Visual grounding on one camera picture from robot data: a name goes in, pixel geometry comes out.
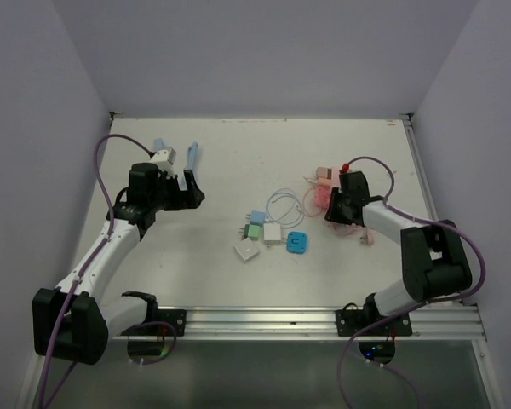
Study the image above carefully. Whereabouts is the pink power strip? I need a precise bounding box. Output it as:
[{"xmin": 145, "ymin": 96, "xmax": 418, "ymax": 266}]
[{"xmin": 313, "ymin": 185, "xmax": 332, "ymax": 210}]

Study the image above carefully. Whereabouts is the blue power strip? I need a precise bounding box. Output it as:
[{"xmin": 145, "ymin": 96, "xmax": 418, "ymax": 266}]
[{"xmin": 153, "ymin": 138, "xmax": 186, "ymax": 191}]

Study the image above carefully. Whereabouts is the blue round plug adapter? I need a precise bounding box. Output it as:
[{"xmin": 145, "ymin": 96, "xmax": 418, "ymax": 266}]
[{"xmin": 285, "ymin": 231, "xmax": 308, "ymax": 255}]

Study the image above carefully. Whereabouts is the light blue charger plug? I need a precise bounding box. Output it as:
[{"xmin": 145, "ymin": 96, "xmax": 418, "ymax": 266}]
[{"xmin": 246, "ymin": 210, "xmax": 267, "ymax": 227}]

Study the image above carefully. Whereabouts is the green charger plug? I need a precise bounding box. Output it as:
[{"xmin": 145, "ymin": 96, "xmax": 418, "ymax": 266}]
[{"xmin": 239, "ymin": 223, "xmax": 262, "ymax": 241}]

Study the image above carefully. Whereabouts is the white cube charger plug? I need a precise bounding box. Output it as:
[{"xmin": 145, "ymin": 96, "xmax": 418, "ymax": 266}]
[{"xmin": 263, "ymin": 222, "xmax": 283, "ymax": 247}]

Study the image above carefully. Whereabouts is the tan cube adapter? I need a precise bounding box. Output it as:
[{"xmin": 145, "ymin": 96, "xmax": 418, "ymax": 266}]
[{"xmin": 315, "ymin": 166, "xmax": 339, "ymax": 181}]

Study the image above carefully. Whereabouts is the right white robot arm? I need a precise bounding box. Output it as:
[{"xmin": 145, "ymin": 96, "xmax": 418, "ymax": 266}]
[{"xmin": 324, "ymin": 165, "xmax": 473, "ymax": 335}]

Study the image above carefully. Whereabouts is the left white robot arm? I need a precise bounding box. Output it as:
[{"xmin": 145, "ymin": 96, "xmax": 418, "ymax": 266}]
[{"xmin": 32, "ymin": 162, "xmax": 205, "ymax": 365}]

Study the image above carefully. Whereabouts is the thin white charging cable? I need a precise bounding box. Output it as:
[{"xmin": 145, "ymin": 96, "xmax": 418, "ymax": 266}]
[{"xmin": 263, "ymin": 187, "xmax": 306, "ymax": 227}]

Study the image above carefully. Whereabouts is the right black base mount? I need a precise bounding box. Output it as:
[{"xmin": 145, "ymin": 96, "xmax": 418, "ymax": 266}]
[{"xmin": 335, "ymin": 294, "xmax": 413, "ymax": 337}]

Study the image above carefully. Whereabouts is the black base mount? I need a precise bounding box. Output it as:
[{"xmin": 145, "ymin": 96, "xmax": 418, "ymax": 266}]
[
  {"xmin": 121, "ymin": 308, "xmax": 187, "ymax": 337},
  {"xmin": 335, "ymin": 294, "xmax": 413, "ymax": 337}
]

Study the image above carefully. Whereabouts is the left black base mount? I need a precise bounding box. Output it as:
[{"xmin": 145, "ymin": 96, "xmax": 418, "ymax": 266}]
[{"xmin": 121, "ymin": 308, "xmax": 187, "ymax": 337}]

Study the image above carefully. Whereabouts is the aluminium front rail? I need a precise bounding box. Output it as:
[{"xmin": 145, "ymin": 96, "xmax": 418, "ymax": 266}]
[{"xmin": 37, "ymin": 304, "xmax": 487, "ymax": 342}]

